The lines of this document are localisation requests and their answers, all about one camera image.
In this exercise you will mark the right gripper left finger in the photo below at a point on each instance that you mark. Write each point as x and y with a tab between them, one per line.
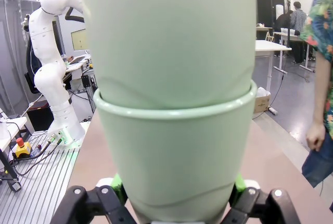
86	203

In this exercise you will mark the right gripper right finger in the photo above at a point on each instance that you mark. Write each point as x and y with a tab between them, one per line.
260	203

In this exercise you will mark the light green cup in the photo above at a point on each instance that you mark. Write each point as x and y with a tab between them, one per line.
177	156
169	39

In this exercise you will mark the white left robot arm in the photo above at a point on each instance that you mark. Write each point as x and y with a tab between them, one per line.
52	78

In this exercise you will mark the person's left forearm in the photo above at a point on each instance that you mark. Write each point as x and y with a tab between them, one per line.
322	86

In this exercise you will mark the black chair behind arm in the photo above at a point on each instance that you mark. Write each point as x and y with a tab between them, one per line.
30	78

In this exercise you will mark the person's left hand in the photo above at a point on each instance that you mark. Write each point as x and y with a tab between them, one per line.
316	136

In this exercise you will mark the aluminium slotted mounting plate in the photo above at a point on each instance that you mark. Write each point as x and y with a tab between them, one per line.
39	195

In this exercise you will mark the yellow emergency stop button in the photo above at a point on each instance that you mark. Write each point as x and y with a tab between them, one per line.
23	151

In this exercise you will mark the cardboard box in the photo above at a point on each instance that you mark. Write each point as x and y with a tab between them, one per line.
261	104

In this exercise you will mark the crumpled white paper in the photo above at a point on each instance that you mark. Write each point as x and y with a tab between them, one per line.
262	92

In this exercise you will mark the white table with legs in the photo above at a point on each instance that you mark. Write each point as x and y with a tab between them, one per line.
270	47

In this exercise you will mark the computer monitor with pale screen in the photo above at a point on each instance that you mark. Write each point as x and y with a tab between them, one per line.
79	39

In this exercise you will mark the white background table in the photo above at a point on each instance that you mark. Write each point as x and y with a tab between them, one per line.
294	36

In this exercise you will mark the person in black clothes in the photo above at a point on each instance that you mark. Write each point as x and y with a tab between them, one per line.
282	22

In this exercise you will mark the person in plaid shirt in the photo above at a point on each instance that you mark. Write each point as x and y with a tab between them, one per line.
298	20

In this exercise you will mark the person in floral shirt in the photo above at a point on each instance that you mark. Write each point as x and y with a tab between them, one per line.
322	13

